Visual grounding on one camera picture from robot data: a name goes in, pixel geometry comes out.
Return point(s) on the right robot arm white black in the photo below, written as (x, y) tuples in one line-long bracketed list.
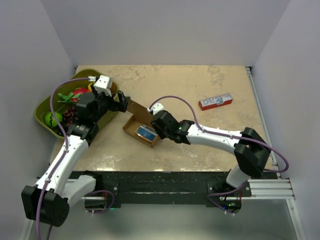
[(248, 147)]

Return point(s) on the yellow lemon toy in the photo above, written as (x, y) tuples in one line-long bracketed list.
[(90, 87)]

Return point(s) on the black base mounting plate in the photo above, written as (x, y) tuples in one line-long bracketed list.
[(164, 188)]

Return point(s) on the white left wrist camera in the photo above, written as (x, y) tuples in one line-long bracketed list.
[(103, 84)]

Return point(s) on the olive green plastic bin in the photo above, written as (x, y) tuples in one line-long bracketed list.
[(44, 107)]

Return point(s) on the purple grape bunch toy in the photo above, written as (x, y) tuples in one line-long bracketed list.
[(68, 116)]

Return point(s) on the orange sponge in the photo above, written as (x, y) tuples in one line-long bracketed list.
[(146, 133)]

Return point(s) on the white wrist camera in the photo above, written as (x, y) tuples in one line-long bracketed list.
[(155, 108), (103, 84)]

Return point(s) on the red silver toothpaste box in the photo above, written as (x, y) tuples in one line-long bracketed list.
[(215, 102)]

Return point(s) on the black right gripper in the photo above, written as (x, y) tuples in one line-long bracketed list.
[(160, 133)]

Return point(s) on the green striped melon toy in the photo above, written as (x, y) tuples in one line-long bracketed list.
[(50, 121)]

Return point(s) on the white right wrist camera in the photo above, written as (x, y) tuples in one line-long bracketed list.
[(155, 108)]

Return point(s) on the pink dragon fruit toy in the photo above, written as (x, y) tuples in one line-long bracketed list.
[(73, 96)]

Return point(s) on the brown cardboard paper box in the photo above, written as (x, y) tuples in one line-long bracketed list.
[(139, 125)]

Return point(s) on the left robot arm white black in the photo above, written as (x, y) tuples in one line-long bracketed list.
[(50, 199)]

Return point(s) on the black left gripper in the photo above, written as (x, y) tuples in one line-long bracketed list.
[(121, 106)]

